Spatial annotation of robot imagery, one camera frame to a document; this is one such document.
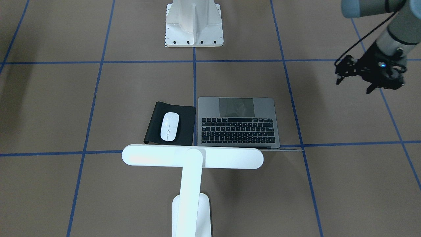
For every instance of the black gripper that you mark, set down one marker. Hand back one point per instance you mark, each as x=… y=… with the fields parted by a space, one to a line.
x=369 y=64

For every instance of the grey laptop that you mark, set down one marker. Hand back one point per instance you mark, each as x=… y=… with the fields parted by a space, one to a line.
x=239 y=122

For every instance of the black mouse pad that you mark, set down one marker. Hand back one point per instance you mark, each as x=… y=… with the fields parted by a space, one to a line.
x=185 y=129

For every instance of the white computer mouse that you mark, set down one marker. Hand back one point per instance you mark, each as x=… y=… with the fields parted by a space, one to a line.
x=169 y=126

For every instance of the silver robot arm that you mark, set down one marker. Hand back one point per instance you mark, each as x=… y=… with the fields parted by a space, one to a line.
x=404 y=22

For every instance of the white desk lamp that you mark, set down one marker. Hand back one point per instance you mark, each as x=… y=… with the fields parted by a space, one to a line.
x=191 y=215

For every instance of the white pedestal column base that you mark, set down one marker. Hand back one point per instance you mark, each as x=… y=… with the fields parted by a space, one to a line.
x=193 y=23

